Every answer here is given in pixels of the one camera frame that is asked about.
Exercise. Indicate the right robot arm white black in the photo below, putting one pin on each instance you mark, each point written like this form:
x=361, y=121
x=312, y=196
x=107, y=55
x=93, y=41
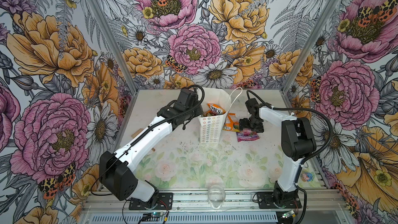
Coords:
x=297, y=142

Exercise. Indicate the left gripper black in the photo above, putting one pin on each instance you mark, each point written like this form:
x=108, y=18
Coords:
x=199, y=112

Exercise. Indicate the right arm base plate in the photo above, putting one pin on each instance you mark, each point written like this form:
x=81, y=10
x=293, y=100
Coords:
x=266, y=200

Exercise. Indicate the pink purple snack packet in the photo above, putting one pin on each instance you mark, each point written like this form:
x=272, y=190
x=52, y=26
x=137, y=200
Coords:
x=247, y=135

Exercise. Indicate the small colourful toy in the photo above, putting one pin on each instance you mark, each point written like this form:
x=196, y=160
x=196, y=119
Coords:
x=307, y=177

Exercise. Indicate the orange snack packet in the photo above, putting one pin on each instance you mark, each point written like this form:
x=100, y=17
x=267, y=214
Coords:
x=231, y=123

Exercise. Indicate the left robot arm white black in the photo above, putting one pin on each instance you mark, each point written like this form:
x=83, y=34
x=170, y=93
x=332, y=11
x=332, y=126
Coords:
x=116, y=169

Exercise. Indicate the clear glass bowl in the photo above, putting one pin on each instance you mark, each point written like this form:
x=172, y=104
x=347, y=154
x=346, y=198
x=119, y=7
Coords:
x=216, y=196

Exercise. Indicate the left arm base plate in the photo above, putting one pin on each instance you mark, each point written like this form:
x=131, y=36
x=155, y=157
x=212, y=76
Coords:
x=161, y=201

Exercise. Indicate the Fox's candy packet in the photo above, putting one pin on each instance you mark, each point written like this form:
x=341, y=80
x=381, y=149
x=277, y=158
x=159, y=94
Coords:
x=214, y=110

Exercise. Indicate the aluminium front rail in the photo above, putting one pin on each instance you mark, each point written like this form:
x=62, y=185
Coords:
x=239, y=207

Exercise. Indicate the white printed paper bag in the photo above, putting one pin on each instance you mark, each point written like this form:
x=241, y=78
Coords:
x=211, y=127

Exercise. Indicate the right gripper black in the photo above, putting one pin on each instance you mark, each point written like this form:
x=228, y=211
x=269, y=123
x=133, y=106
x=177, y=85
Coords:
x=243, y=124

